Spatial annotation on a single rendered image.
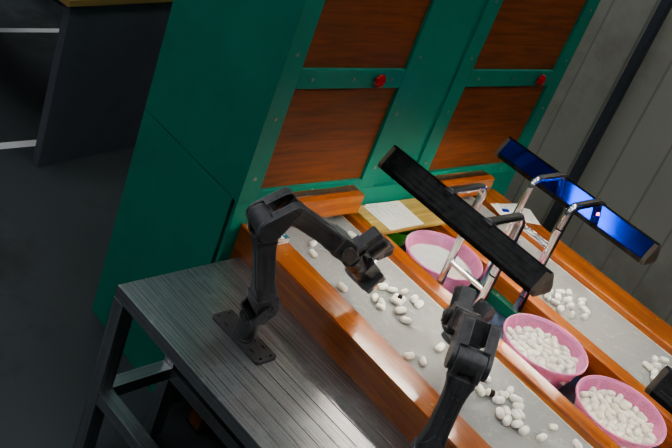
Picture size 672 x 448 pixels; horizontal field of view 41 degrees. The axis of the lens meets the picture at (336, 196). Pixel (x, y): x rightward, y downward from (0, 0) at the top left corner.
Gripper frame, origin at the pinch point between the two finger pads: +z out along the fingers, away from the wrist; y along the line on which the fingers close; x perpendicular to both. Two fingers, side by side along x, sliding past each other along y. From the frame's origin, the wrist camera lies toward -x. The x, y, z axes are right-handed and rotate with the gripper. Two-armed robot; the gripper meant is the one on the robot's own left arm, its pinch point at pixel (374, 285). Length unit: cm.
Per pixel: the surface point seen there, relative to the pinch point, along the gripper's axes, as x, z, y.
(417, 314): -3.8, 16.0, -7.6
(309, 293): 14.4, -9.2, 7.2
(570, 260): -59, 77, -4
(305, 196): -4.8, -1.6, 37.6
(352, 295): 6.0, 4.5, 5.2
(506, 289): -32, 49, -7
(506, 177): -71, 85, 41
